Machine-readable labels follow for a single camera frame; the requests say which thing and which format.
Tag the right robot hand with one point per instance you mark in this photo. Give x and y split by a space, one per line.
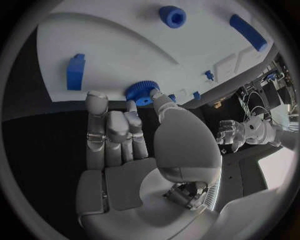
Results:
131 180

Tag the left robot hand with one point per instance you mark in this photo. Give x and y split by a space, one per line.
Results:
230 134

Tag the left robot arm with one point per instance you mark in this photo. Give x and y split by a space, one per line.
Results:
262 131

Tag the white task board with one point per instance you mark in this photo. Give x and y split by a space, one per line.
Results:
131 56

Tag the blue peg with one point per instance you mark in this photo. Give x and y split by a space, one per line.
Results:
209 75
196 95

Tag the equipment rack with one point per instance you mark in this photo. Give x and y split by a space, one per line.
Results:
267 88

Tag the small blue gear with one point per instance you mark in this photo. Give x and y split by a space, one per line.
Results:
172 97

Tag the blue long cylinder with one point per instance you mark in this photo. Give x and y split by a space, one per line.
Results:
248 32

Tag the blue rectangular block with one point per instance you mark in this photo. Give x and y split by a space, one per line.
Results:
75 72

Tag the blue hollow cylinder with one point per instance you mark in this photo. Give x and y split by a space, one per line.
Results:
173 16

